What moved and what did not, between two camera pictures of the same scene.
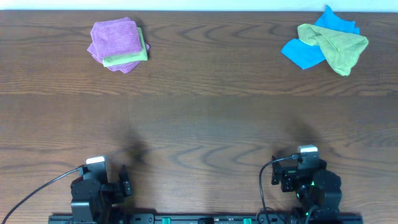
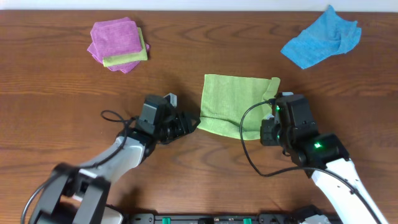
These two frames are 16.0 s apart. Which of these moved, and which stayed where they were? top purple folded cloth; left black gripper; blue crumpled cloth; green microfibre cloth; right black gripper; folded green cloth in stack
Moved: right black gripper; left black gripper; green microfibre cloth
Stayed: blue crumpled cloth; top purple folded cloth; folded green cloth in stack
